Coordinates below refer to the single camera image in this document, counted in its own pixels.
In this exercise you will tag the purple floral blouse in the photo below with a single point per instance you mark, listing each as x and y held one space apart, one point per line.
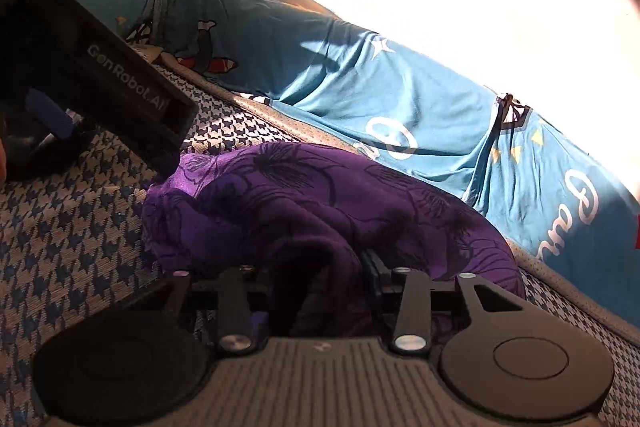
300 202

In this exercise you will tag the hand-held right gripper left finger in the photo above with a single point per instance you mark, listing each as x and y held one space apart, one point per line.
235 302

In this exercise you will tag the blue houndstooth sofa cushion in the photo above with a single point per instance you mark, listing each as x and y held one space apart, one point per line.
65 247

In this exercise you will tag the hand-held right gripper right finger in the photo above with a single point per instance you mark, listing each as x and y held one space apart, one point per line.
374 274

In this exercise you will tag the teal printed sofa cover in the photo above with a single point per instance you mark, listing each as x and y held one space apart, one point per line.
400 102

